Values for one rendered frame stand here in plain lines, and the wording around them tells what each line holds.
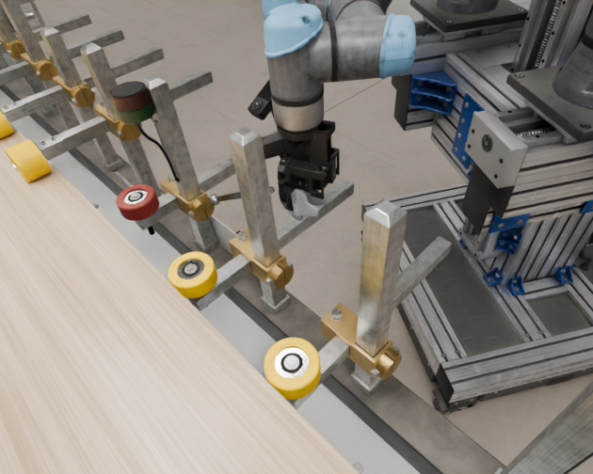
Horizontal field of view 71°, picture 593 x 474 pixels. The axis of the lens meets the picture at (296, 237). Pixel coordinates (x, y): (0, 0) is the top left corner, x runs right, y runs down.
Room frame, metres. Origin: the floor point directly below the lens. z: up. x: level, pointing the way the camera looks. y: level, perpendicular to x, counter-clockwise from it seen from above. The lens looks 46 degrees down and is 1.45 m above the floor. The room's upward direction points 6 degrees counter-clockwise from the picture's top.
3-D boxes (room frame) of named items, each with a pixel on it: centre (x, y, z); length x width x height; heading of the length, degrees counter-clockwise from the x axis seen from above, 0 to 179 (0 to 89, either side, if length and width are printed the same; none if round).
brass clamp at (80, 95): (1.12, 0.56, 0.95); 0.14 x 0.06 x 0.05; 40
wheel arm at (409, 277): (0.40, -0.13, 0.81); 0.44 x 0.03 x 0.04; 130
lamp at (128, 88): (0.69, 0.25, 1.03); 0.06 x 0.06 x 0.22; 40
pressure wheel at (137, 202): (0.68, 0.32, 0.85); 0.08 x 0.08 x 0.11
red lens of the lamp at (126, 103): (0.68, 0.26, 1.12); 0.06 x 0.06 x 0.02
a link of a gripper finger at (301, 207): (0.55, -0.02, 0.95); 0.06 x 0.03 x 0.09; 60
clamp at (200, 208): (0.73, 0.24, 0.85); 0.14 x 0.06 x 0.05; 40
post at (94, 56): (0.91, 0.38, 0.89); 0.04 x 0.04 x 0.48; 40
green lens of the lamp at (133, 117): (0.68, 0.26, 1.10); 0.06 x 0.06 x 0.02
